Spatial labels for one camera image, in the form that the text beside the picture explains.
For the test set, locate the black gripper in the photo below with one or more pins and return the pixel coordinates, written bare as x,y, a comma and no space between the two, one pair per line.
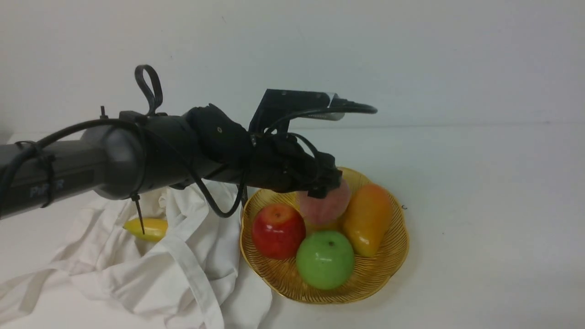
288,162

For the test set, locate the pink peach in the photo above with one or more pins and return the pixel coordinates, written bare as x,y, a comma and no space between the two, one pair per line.
324,211

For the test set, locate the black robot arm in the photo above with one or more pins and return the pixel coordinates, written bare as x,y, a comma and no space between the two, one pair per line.
126,157

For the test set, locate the dark bag label tag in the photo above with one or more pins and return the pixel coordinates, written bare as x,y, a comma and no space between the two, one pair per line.
244,196

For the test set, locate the yellow fruit in bag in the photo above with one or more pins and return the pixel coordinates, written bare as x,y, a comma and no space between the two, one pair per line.
147,229

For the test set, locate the white cloth bag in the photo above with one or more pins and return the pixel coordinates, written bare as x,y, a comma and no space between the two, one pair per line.
190,277

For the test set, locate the red apple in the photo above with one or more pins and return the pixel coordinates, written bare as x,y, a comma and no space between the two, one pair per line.
277,231

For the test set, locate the yellow lemon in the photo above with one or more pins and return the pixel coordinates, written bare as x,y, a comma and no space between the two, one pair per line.
315,227

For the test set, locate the orange mango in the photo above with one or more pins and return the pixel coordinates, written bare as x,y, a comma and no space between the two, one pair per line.
367,218

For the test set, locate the green apple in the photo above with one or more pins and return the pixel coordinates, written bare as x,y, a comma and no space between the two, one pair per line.
325,260

